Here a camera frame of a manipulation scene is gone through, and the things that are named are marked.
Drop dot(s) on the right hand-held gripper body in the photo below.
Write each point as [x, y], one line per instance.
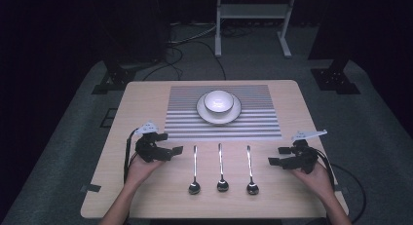
[303, 158]

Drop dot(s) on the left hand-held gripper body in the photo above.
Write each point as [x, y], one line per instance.
[150, 151]

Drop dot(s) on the person's left hand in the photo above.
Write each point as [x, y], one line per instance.
[142, 170]

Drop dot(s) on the person's right hand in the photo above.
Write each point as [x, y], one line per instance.
[315, 180]

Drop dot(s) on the striped placemat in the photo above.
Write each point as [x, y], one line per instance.
[181, 121]

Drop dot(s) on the metal spoon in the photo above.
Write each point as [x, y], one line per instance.
[252, 187]
[222, 185]
[194, 187]

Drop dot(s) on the white bowl on plate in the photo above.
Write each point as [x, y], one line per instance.
[207, 118]

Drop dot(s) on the grey tape strip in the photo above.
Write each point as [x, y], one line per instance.
[91, 188]

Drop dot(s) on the black stand base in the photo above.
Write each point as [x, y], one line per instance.
[113, 79]
[334, 79]

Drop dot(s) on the white metal stand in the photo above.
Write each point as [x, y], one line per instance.
[253, 10]

